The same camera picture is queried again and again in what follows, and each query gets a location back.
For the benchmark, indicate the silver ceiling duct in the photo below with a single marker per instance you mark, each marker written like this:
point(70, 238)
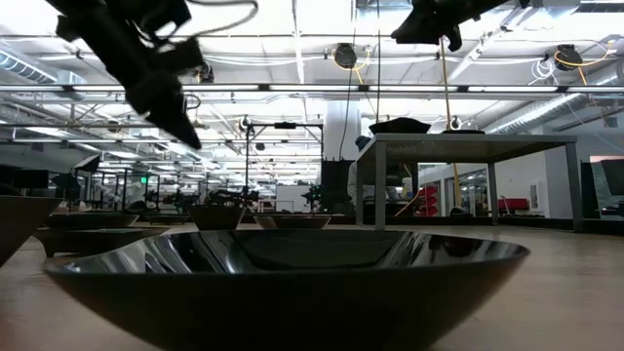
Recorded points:
point(546, 113)
point(24, 68)

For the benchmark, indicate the white picture frame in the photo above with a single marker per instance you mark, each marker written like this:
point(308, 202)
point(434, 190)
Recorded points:
point(534, 195)

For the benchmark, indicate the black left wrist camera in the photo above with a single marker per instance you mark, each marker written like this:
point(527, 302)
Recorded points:
point(180, 56)

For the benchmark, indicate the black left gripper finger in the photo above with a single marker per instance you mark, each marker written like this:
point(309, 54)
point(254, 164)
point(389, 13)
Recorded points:
point(168, 128)
point(181, 119)

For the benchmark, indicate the grey perforated metal shelf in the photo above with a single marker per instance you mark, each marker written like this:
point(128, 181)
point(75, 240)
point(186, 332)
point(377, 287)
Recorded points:
point(463, 146)

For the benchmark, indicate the red storage bins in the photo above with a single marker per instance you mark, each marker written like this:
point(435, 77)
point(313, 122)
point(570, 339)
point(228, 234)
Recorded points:
point(429, 200)

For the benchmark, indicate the black leaf-shaped mini plate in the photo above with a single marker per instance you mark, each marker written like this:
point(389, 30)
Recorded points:
point(166, 219)

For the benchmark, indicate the black wavy square mini plate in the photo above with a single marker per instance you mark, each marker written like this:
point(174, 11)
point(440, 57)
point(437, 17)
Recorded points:
point(19, 224)
point(400, 127)

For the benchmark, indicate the red seat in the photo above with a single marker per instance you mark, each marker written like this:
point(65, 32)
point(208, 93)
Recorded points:
point(512, 204)

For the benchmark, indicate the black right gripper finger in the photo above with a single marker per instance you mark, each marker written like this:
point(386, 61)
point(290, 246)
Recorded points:
point(429, 39)
point(421, 25)

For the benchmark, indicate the black frame stand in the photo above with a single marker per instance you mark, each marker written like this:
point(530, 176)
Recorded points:
point(285, 125)

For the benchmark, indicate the black computer monitor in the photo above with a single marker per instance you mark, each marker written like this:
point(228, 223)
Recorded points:
point(609, 180)

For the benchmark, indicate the large dark foreground bowl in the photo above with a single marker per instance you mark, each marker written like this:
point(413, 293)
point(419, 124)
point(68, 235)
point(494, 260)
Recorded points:
point(292, 302)

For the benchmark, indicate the black cabinet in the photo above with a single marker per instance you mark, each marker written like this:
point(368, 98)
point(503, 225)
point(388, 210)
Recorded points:
point(339, 187)

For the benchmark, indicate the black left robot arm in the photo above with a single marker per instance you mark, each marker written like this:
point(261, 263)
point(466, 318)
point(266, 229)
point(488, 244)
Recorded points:
point(107, 44)

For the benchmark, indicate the long ceiling light bar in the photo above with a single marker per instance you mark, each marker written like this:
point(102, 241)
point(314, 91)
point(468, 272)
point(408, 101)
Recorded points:
point(312, 88)

